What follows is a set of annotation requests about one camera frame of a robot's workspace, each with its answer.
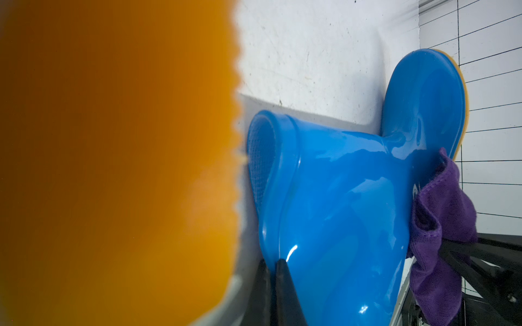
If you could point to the purple cloth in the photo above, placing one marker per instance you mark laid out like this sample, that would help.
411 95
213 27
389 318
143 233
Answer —
441 211

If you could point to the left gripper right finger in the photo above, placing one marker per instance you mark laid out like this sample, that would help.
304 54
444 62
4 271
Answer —
288 309

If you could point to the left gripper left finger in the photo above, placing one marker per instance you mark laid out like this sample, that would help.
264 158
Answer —
258 310

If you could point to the blue rubber boot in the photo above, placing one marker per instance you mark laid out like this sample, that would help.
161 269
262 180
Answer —
119 161
335 205

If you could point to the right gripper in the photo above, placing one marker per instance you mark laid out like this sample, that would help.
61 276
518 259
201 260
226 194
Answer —
491 282

